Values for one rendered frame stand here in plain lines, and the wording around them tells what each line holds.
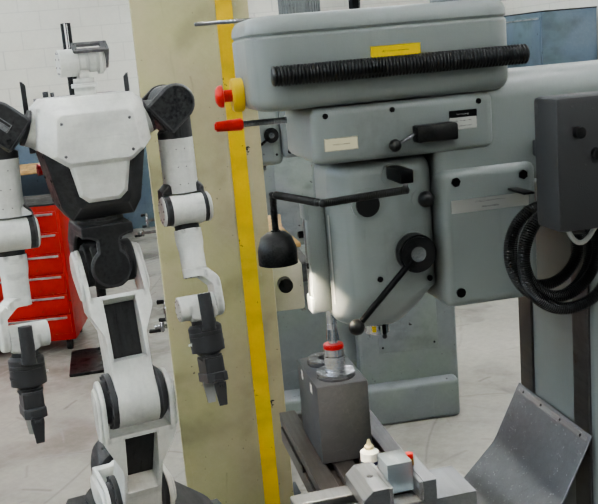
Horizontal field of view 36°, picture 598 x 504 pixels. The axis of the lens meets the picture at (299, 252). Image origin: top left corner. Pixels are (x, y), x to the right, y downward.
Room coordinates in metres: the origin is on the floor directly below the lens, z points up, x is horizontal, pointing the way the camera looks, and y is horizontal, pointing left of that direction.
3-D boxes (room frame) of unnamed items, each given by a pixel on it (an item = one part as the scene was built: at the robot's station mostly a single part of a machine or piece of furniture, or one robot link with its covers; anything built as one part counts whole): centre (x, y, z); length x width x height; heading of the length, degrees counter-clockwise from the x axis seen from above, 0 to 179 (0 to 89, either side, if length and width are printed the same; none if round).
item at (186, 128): (2.43, 0.30, 1.70); 0.12 x 0.09 x 0.14; 22
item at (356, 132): (1.73, -0.18, 1.68); 0.34 x 0.24 x 0.10; 101
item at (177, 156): (2.40, 0.29, 1.52); 0.13 x 0.12 x 0.22; 110
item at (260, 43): (1.73, -0.15, 1.81); 0.47 x 0.26 x 0.16; 101
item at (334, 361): (2.03, -0.06, 1.13); 0.05 x 0.05 x 0.06
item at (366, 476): (1.66, -0.10, 0.99); 0.12 x 0.06 x 0.04; 13
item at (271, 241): (1.65, 0.04, 1.48); 0.07 x 0.07 x 0.06
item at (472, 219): (1.76, -0.33, 1.47); 0.24 x 0.19 x 0.26; 11
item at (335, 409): (2.08, -0.05, 1.00); 0.22 x 0.12 x 0.20; 11
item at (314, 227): (1.71, -0.03, 1.45); 0.04 x 0.04 x 0.21; 11
